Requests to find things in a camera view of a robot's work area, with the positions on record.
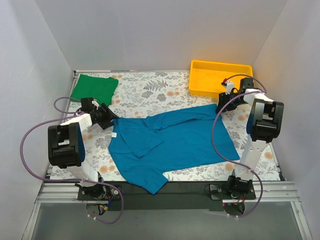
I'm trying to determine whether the yellow plastic tray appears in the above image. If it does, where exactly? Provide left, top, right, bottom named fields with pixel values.
left=188, top=60, right=253, bottom=98

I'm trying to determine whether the blue t shirt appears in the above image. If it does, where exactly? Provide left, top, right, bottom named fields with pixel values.
left=108, top=104, right=240, bottom=195

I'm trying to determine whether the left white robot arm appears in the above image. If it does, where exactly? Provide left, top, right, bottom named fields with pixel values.
left=48, top=97, right=120, bottom=200

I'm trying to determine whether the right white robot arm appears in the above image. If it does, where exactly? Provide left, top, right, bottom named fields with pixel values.
left=209, top=74, right=284, bottom=201

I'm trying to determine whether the folded green t shirt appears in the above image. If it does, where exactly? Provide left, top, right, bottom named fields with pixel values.
left=70, top=74, right=119, bottom=106

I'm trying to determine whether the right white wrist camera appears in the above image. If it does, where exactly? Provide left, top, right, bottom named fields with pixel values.
left=221, top=78, right=235, bottom=95

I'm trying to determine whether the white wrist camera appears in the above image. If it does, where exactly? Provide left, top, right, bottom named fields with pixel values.
left=92, top=98, right=100, bottom=109
left=221, top=78, right=235, bottom=95

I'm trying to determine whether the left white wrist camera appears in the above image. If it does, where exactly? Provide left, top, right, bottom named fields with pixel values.
left=92, top=98, right=100, bottom=109

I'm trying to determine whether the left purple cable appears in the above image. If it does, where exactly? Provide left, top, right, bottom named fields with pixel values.
left=19, top=97, right=125, bottom=224

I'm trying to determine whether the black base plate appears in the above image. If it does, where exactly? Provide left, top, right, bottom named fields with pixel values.
left=77, top=181, right=257, bottom=212

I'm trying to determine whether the aluminium frame rail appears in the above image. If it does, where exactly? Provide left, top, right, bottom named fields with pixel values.
left=36, top=181, right=301, bottom=203

